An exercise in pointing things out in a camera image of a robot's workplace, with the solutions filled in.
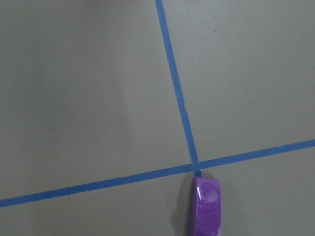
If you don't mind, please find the purple trapezoid block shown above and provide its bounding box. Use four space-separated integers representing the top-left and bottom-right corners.
189 177 221 236

